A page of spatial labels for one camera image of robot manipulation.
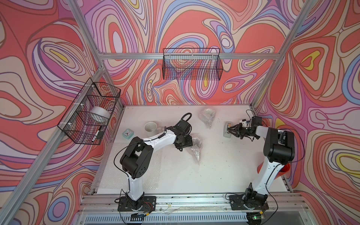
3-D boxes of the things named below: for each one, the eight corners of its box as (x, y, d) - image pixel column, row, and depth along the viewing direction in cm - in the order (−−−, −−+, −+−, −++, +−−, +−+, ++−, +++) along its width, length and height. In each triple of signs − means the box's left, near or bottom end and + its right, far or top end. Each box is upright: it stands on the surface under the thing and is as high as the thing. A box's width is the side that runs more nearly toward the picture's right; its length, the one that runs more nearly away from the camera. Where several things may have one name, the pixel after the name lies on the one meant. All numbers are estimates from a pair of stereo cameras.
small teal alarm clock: (122, 136, 103) (120, 134, 101) (128, 130, 107) (127, 127, 104) (129, 140, 101) (128, 137, 99) (135, 133, 105) (134, 131, 102)
